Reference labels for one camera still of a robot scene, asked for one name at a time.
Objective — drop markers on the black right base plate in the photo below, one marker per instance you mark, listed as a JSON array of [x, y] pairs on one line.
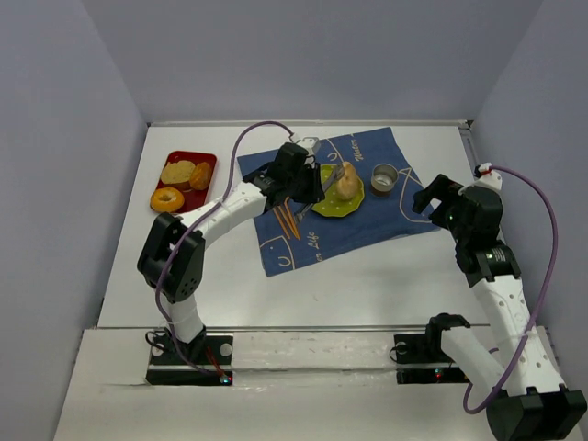
[[416, 363]]

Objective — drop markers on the metal tongs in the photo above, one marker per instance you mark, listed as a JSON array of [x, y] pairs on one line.
[[327, 175]]

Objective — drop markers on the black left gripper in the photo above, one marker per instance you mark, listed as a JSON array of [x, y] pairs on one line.
[[303, 185]]

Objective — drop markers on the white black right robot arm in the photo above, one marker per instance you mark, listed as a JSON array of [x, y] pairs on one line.
[[526, 397]]

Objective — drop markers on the orange plastic fork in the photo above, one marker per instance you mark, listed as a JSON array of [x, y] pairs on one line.
[[281, 223]]

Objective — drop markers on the blue fish-print placemat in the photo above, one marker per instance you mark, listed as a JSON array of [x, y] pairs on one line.
[[376, 220]]

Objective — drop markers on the steel cup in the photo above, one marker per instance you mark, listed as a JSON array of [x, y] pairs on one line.
[[383, 179]]

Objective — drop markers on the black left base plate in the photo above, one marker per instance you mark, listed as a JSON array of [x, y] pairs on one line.
[[167, 368]]

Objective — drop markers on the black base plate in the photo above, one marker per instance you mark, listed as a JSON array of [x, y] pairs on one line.
[[416, 363], [167, 368]]

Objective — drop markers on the small brown muffin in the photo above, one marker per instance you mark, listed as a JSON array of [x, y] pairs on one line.
[[201, 176]]

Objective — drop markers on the yellow ring donut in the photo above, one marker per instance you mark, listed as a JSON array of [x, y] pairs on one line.
[[167, 199]]

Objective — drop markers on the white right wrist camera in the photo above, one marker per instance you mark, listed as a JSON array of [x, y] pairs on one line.
[[486, 177]]

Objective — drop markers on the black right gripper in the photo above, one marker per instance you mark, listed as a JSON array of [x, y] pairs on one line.
[[438, 197]]

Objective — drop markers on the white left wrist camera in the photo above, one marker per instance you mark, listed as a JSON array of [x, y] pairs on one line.
[[311, 144]]

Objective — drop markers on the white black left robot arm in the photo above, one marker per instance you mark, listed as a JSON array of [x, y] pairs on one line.
[[172, 258]]

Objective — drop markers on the green polka-dot plate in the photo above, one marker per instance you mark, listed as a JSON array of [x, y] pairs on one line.
[[334, 207]]

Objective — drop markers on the sliced round bread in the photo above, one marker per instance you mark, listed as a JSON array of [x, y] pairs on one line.
[[177, 174]]

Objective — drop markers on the red tray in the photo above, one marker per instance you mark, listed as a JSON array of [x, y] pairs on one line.
[[193, 199]]

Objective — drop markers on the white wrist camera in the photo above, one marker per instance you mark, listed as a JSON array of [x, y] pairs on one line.
[[311, 144], [486, 177]]

